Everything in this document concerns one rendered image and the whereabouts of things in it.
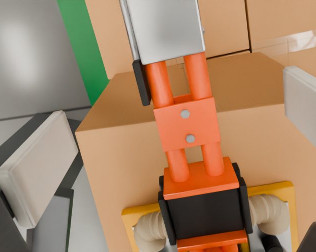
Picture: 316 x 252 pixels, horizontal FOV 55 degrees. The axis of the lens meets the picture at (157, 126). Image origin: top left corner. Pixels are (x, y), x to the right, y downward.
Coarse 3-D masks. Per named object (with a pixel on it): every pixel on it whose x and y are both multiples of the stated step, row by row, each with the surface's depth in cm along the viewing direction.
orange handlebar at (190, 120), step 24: (192, 72) 30; (168, 96) 31; (192, 96) 31; (168, 120) 31; (192, 120) 31; (216, 120) 31; (168, 144) 32; (192, 144) 32; (216, 144) 33; (216, 168) 33
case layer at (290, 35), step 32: (96, 0) 77; (224, 0) 76; (256, 0) 76; (288, 0) 76; (96, 32) 80; (224, 32) 80; (256, 32) 79; (288, 32) 79; (128, 64) 84; (288, 64) 82
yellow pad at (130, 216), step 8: (128, 208) 53; (136, 208) 52; (144, 208) 52; (152, 208) 51; (128, 216) 51; (136, 216) 51; (128, 224) 52; (128, 232) 53; (168, 240) 52; (176, 240) 52; (136, 248) 54; (168, 248) 53; (176, 248) 53
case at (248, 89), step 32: (224, 64) 74; (256, 64) 69; (128, 96) 61; (224, 96) 52; (256, 96) 49; (96, 128) 48; (128, 128) 47; (224, 128) 47; (256, 128) 47; (288, 128) 46; (96, 160) 50; (128, 160) 50; (160, 160) 49; (192, 160) 49; (256, 160) 49; (288, 160) 49; (96, 192) 52; (128, 192) 52
